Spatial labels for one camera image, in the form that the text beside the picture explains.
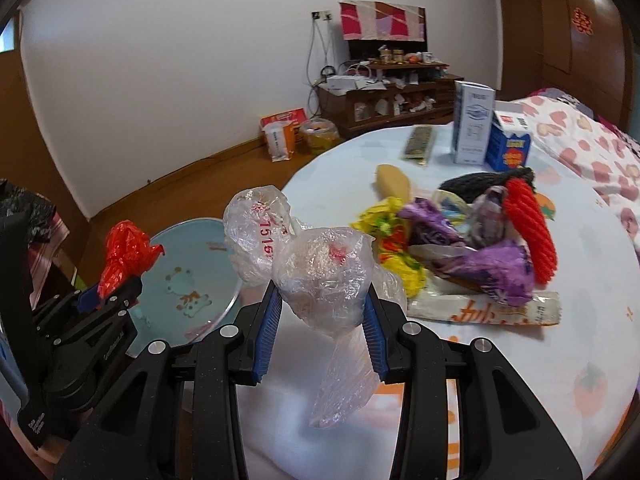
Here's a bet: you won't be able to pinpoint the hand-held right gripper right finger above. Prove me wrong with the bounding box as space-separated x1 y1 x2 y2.
361 292 586 480

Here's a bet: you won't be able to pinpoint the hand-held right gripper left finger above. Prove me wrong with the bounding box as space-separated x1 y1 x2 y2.
52 280 286 480

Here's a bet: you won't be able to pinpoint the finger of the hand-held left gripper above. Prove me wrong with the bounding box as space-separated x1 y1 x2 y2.
76 276 144 319
31 291 122 342

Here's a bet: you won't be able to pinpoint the red plastic bag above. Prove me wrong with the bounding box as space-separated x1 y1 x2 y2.
97 220 165 299

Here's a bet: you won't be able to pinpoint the light blue cartoon basin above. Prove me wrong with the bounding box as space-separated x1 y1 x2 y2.
127 217 247 346

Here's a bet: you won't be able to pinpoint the clear plastic bag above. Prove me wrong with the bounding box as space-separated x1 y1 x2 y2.
271 226 408 431

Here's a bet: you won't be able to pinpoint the clear bag with red print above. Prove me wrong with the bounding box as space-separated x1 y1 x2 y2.
222 186 302 286

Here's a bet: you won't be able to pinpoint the yellow blue plastic wrapper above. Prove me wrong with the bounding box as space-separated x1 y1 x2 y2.
432 190 474 227

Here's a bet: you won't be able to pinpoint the pink checked cloth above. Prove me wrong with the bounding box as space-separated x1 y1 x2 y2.
29 210 72 282

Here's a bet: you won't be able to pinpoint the yellow plastic bag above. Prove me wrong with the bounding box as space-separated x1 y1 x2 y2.
352 197 427 299

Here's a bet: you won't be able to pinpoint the white wrapper with orange print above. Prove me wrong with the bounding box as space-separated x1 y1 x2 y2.
406 289 564 329

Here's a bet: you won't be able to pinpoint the black plastic bag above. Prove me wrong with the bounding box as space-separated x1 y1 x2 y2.
0 179 57 242

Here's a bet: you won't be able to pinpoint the purple plastic wrapper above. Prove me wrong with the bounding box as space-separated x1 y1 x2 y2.
452 239 536 307
397 198 481 252

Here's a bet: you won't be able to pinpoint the grey crumpled plastic wrap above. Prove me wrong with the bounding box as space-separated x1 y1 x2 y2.
465 186 512 249

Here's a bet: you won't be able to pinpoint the white orange packet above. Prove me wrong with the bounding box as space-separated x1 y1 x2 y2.
263 122 299 163

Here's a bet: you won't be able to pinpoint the red foam net sleeve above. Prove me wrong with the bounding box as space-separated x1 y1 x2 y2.
502 178 559 286

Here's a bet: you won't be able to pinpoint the dark snack packet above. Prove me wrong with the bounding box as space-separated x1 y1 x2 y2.
402 124 436 167

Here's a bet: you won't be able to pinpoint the clear jar with yellow contents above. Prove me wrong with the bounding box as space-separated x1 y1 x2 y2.
298 117 341 156

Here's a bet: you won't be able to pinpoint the orange cardboard box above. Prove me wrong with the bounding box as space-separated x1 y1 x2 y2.
259 108 307 132

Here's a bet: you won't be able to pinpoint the wooden cabinet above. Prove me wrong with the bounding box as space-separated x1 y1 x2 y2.
315 61 459 137

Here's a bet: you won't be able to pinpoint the blue carton box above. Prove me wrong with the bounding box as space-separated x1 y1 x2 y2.
485 109 534 172

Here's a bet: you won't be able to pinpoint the tall white carton box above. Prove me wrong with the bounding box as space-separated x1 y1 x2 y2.
452 80 497 166

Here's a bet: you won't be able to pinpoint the white box on cabinet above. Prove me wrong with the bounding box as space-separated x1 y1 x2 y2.
324 75 369 94

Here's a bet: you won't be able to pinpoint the pink patterned blanket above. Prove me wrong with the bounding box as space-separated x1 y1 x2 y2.
514 87 640 262

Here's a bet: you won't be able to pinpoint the pink patchwork cloth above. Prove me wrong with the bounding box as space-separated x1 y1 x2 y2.
338 1 427 42

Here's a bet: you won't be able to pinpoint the wooden wardrobe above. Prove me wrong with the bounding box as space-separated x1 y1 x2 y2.
474 0 640 127

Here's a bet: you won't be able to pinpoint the red paper decoration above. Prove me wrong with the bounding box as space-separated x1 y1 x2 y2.
572 7 596 36

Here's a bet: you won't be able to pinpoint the black rope bundle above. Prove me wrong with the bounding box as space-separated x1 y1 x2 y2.
437 167 536 207

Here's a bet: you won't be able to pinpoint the grey cables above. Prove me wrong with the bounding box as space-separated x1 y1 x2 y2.
302 20 335 87

